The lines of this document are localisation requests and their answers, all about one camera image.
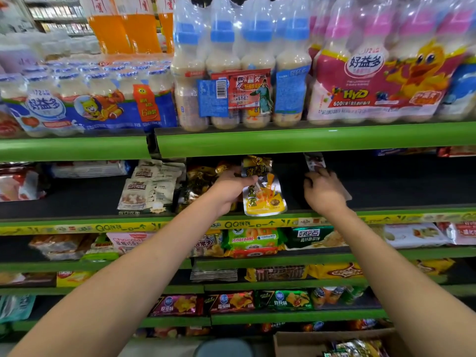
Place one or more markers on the person's right hand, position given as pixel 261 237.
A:
pixel 327 195

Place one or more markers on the person's left hand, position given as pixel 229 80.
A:
pixel 223 191

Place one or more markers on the person's right thumb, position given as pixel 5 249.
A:
pixel 308 188

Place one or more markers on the person's left thumb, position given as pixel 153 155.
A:
pixel 248 180

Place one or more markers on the grey snack packet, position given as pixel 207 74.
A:
pixel 315 161

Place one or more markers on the person's left forearm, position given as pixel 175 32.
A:
pixel 122 278

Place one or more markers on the person's right forearm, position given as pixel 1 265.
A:
pixel 394 278

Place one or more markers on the dark green chip packet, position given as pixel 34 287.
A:
pixel 312 237

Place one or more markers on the green store shelf rack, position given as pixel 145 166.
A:
pixel 297 139

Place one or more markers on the gold brown snack packets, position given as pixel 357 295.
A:
pixel 197 182

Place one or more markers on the green orange snack packet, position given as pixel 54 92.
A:
pixel 253 241

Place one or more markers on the brown wafer packet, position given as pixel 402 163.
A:
pixel 279 273

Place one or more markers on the beige snack packet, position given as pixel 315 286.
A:
pixel 158 170
pixel 143 195

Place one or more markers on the red gift packet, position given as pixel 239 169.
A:
pixel 245 89

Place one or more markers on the striped snack packet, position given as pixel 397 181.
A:
pixel 214 275

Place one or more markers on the orange green chip packet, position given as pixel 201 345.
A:
pixel 334 296

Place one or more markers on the red chip packet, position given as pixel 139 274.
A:
pixel 231 302

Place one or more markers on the blue-cap drink bottle pack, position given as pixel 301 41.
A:
pixel 256 51

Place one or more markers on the pink-cap drink bottle pack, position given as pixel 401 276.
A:
pixel 375 70

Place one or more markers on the pink white snack packet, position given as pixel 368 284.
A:
pixel 126 241

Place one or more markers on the purple chip packet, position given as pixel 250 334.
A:
pixel 176 305

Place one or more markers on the yellow snack bag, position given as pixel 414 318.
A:
pixel 435 265

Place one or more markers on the cardboard box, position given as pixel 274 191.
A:
pixel 297 343

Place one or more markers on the white flat packet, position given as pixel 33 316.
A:
pixel 89 169

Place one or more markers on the red white biscuit packet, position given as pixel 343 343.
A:
pixel 463 232

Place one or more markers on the yellow price strip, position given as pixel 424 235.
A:
pixel 93 227

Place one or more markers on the light green snack packet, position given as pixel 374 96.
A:
pixel 100 250

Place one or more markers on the shiny packets in box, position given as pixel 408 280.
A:
pixel 357 349

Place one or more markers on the grey round stool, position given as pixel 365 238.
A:
pixel 223 349

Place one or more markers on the orange juice bottle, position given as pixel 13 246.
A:
pixel 143 31
pixel 109 31
pixel 167 29

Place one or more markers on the small bottle pack bear print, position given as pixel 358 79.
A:
pixel 89 100

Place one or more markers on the blue-label drink bottle pack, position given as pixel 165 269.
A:
pixel 459 92

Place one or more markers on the orange clear snack packet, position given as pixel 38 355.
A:
pixel 59 246

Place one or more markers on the yellow box packet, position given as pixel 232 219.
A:
pixel 72 278

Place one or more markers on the red white snack packet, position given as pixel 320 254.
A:
pixel 18 184

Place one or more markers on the row of white bottles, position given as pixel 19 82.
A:
pixel 48 48

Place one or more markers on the brown flat packet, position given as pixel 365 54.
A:
pixel 26 279

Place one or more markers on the background goods shelf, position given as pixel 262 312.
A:
pixel 57 14

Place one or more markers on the teal snack packet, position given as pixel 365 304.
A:
pixel 15 307

